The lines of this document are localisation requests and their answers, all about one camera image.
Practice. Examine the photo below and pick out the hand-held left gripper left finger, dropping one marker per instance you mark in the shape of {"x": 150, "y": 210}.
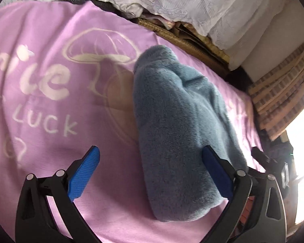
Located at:
{"x": 84, "y": 172}

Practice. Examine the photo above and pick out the blue fleece garment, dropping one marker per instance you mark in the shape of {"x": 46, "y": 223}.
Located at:
{"x": 182, "y": 121}

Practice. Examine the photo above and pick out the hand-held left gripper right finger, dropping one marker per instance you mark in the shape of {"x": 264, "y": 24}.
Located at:
{"x": 217, "y": 172}

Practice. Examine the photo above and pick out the purple printed blanket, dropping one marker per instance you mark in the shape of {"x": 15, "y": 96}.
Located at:
{"x": 55, "y": 101}

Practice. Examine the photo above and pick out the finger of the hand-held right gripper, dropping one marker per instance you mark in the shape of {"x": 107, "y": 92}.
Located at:
{"x": 261, "y": 157}

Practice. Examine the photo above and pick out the white lace cloth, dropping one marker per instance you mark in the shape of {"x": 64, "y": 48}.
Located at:
{"x": 192, "y": 0}

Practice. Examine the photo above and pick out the grey folded cloth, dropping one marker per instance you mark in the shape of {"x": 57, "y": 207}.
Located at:
{"x": 131, "y": 8}

